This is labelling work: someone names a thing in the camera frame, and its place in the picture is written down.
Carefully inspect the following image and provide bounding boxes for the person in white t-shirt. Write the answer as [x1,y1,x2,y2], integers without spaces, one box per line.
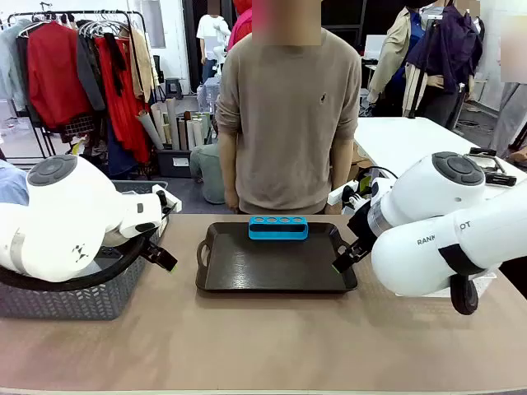
[196,12,232,83]

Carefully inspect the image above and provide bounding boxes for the clear plastic storage bin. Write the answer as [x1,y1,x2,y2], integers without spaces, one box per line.
[196,77,223,114]

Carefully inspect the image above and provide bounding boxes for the light blue shirt person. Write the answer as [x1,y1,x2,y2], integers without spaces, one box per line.
[0,160,30,207]

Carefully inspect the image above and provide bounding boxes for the cardboard box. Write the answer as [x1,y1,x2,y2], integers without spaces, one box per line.
[349,142,371,182]

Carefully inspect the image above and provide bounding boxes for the dark gray storage bin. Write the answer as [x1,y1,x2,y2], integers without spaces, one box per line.
[156,148,193,179]

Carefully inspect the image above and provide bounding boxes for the person in beige sweater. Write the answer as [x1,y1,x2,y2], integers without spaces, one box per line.
[214,28,363,215]

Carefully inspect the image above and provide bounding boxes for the person in pink hood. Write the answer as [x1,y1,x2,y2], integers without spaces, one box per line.
[227,0,253,50]

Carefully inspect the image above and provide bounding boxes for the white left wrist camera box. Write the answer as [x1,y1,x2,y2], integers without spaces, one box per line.
[152,184,183,225]

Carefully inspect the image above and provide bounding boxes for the beige hanging garment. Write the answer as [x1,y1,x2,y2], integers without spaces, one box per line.
[129,26,160,104]

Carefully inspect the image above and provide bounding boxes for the person in beige coat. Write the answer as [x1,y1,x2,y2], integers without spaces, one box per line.
[367,6,429,119]

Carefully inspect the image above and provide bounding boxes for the black clothes rack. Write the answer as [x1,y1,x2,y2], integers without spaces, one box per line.
[7,10,149,161]

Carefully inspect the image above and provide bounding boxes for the mannequin with purple shirt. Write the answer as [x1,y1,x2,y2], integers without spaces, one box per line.
[405,3,485,128]

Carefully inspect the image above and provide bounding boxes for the white table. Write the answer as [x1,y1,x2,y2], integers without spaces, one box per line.
[353,117,527,190]

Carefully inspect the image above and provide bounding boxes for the black stool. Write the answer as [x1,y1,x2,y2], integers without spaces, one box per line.
[164,77,184,100]

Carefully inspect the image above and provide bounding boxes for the gray tilted paper roll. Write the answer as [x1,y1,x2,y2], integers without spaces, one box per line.
[137,109,166,151]

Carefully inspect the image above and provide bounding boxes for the crouching person gray-green clothes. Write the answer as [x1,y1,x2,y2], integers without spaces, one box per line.
[189,142,226,206]

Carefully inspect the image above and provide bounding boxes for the dark brown serving tray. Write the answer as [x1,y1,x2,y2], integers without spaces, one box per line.
[195,221,358,294]

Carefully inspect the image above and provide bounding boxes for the dark gray hanging jacket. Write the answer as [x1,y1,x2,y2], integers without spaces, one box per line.
[76,20,106,112]

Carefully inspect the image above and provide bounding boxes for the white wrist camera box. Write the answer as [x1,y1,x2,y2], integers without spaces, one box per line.
[152,184,183,225]
[327,179,374,206]

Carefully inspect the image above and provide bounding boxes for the black flat device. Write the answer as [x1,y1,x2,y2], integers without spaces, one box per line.
[484,173,518,187]

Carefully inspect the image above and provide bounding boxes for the red jacket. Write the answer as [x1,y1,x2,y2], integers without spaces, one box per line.
[26,22,94,128]

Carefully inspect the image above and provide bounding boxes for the red dress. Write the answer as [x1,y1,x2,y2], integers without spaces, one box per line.
[95,35,152,164]

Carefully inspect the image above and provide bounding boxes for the pale gray hanging garment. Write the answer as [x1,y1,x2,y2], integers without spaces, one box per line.
[0,18,30,112]

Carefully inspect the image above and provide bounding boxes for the gray basket holding cup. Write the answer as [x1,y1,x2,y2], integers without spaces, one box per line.
[110,179,170,248]

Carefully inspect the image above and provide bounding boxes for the person in gray trousers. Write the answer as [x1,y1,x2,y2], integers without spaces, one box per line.
[489,16,527,160]

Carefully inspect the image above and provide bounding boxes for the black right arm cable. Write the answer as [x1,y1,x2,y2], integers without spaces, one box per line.
[437,243,487,316]

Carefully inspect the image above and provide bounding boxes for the black rectangular frame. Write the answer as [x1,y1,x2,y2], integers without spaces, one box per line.
[464,146,507,174]

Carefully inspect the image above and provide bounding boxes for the black hanging scarf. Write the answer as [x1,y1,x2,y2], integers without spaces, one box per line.
[102,32,128,95]

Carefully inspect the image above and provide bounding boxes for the gray basket holding bottles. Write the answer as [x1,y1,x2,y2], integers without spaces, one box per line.
[0,234,147,321]

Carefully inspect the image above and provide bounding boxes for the thin black camera cable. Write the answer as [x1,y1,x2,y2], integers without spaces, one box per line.
[356,165,399,186]

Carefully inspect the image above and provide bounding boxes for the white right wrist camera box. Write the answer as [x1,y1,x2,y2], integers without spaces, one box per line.
[327,179,374,206]

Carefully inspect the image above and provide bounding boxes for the tall pale paper roll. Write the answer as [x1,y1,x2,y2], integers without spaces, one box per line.
[166,97,181,151]

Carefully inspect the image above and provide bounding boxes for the white monitor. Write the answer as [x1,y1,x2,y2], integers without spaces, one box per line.
[364,35,388,61]

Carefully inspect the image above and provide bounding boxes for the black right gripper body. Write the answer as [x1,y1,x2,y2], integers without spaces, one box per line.
[347,201,382,250]

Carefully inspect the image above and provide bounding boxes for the person's right forearm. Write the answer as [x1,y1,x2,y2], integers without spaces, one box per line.
[217,131,240,199]

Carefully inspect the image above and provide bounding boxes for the person's left hand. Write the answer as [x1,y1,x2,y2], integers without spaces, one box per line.
[324,193,343,215]

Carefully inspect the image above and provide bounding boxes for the person's left forearm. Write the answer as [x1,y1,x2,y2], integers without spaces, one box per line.
[331,131,356,199]

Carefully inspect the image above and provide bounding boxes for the blue test tube rack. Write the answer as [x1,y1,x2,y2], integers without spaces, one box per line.
[248,216,310,241]

